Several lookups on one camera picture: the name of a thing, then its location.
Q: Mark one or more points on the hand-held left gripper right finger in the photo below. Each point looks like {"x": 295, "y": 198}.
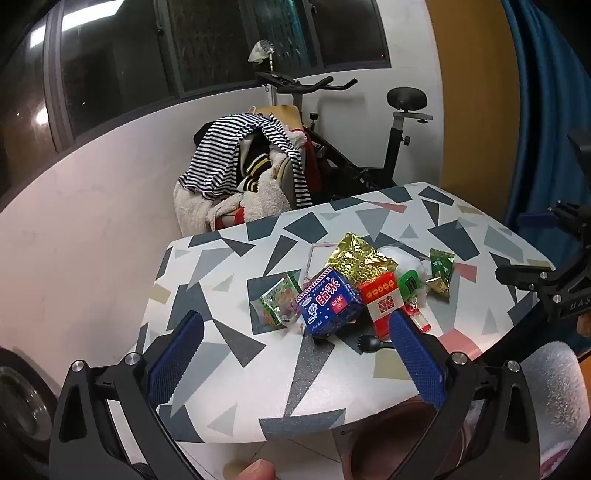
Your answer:
{"x": 415, "y": 364}

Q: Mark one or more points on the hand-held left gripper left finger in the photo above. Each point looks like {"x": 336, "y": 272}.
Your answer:
{"x": 178, "y": 360}

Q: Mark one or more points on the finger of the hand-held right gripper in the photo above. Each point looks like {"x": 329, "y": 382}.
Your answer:
{"x": 521, "y": 276}
{"x": 535, "y": 218}

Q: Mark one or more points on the black plastic spork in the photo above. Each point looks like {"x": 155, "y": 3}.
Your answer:
{"x": 367, "y": 344}

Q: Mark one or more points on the red paper box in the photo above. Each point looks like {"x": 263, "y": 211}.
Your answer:
{"x": 381, "y": 300}

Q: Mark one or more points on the small green gold packet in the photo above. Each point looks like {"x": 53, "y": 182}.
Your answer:
{"x": 441, "y": 267}

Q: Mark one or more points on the blue carton box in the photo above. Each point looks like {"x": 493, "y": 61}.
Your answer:
{"x": 328, "y": 302}

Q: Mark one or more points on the green snack packet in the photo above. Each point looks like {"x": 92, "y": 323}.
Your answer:
{"x": 277, "y": 302}

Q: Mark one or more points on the gold foil packet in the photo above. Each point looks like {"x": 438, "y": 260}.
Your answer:
{"x": 362, "y": 261}

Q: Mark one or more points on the person's right forearm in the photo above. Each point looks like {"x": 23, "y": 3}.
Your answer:
{"x": 554, "y": 387}

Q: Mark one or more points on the person's left hand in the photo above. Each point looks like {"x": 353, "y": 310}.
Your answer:
{"x": 251, "y": 471}

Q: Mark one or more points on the blue curtain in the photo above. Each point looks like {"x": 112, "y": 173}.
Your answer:
{"x": 545, "y": 115}

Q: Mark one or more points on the white cotton bag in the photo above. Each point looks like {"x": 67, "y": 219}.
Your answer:
{"x": 399, "y": 261}

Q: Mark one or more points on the clear card holder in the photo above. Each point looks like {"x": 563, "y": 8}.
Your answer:
{"x": 318, "y": 258}

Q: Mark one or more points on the white fleece garment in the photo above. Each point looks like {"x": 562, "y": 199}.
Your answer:
{"x": 194, "y": 207}

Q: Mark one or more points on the red white patterned cloth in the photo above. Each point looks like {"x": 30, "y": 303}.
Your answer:
{"x": 231, "y": 216}

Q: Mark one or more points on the black exercise bike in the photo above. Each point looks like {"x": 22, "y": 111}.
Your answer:
{"x": 392, "y": 152}

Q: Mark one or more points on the pink printed pants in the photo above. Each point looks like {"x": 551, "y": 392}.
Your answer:
{"x": 563, "y": 452}

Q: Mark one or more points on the black jacket with yellow stripes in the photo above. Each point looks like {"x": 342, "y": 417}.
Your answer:
{"x": 251, "y": 166}

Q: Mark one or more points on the striped shirt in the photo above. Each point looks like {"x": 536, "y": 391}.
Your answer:
{"x": 217, "y": 152}

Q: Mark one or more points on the red garment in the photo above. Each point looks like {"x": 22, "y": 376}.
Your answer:
{"x": 314, "y": 170}

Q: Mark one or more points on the wooden chair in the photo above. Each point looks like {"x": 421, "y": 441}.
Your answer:
{"x": 286, "y": 115}

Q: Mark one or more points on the dark window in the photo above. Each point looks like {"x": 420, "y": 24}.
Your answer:
{"x": 115, "y": 55}

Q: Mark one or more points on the white plastic bag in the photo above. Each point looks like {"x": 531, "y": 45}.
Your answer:
{"x": 261, "y": 50}

